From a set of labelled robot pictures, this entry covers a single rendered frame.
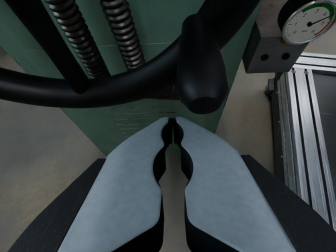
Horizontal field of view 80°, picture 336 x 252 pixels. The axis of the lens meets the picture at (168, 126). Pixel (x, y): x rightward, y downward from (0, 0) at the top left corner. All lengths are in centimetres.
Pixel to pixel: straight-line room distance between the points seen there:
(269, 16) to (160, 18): 18
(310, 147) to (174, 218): 52
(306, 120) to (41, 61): 77
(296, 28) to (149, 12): 21
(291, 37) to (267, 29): 5
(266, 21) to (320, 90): 59
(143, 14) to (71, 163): 77
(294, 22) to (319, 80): 67
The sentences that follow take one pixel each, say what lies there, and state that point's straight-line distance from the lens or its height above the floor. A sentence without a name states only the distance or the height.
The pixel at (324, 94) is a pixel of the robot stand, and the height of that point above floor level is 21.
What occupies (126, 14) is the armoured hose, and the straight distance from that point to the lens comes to 21.
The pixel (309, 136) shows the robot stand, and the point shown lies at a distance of 79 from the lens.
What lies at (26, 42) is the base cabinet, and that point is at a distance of 45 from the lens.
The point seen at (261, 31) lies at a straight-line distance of 37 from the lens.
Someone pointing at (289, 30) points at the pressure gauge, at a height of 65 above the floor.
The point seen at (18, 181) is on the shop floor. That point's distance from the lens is 109.
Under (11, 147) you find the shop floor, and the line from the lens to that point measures 118.
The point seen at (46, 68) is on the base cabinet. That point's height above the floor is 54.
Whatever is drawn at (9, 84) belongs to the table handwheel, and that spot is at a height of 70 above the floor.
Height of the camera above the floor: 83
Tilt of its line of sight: 62 degrees down
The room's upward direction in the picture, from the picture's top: 6 degrees counter-clockwise
